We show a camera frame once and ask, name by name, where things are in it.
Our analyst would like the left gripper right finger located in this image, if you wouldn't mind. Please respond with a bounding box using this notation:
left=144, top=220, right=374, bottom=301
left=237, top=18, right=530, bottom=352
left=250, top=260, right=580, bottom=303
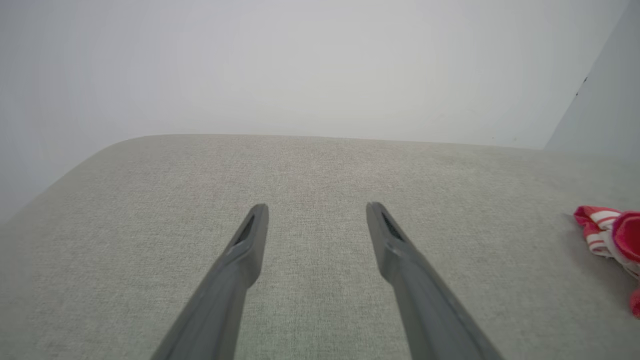
left=365, top=201, right=506, bottom=360

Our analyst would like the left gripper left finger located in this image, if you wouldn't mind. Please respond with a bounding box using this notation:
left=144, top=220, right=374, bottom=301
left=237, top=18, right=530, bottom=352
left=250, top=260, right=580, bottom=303
left=150, top=202, right=270, bottom=360

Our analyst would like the red and white garment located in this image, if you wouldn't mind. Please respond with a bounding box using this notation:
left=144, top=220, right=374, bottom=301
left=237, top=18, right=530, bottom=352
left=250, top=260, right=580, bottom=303
left=572, top=205, right=640, bottom=321

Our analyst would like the grey fabric sofa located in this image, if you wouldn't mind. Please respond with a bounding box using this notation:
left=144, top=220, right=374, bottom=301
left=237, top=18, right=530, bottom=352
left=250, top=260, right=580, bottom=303
left=0, top=133, right=640, bottom=360

